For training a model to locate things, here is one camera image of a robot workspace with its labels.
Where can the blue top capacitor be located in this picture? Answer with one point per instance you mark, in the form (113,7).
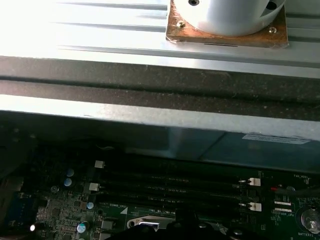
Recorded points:
(67,182)
(70,172)

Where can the white UL label sticker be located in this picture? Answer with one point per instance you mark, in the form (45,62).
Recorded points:
(275,139)

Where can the silver coin battery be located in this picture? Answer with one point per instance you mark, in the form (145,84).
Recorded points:
(311,221)

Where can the CPU socket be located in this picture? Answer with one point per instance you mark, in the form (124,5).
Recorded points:
(133,222)

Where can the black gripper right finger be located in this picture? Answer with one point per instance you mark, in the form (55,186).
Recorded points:
(212,232)

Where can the green motherboard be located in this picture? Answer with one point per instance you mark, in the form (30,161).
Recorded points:
(275,222)

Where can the small pale capacitor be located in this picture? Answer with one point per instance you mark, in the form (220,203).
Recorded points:
(90,205)

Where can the blue port connector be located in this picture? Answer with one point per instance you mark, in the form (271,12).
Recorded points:
(22,207)

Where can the brown square base plate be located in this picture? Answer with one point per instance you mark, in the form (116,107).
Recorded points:
(250,40)

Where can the black RAM slot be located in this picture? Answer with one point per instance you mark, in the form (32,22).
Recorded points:
(175,184)
(150,203)
(175,196)
(175,172)

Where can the black open PC case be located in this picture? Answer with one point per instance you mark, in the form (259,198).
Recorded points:
(150,82)

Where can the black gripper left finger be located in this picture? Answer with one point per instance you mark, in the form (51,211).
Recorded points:
(155,232)

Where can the teal top capacitor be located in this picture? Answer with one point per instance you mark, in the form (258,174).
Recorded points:
(82,228)

